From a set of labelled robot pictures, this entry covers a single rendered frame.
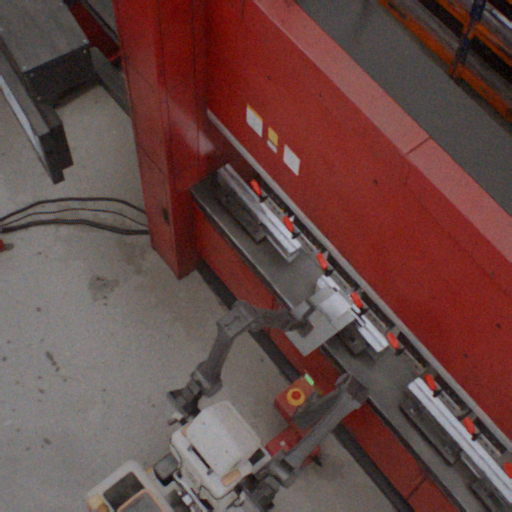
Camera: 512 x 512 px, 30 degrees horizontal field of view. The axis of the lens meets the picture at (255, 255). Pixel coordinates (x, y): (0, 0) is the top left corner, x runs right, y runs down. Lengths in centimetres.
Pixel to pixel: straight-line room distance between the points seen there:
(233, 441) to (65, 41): 145
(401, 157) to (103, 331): 256
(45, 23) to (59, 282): 196
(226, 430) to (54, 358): 179
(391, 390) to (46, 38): 188
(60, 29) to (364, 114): 116
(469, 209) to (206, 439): 125
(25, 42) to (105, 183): 203
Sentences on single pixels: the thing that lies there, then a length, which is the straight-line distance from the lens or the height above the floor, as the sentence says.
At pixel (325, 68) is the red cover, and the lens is 282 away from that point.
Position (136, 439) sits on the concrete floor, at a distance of 473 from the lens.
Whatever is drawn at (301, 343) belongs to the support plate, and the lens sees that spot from 380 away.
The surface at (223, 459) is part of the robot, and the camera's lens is 330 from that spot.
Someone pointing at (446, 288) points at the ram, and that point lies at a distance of 301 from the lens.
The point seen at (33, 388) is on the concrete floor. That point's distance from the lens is 487.
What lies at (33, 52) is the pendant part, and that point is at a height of 195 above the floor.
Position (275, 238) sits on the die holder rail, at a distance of 404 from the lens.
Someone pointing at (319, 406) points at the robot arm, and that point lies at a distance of 354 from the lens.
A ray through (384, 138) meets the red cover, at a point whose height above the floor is 228.
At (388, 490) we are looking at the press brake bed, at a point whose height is 5.
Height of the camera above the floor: 456
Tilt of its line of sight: 65 degrees down
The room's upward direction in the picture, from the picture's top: 4 degrees clockwise
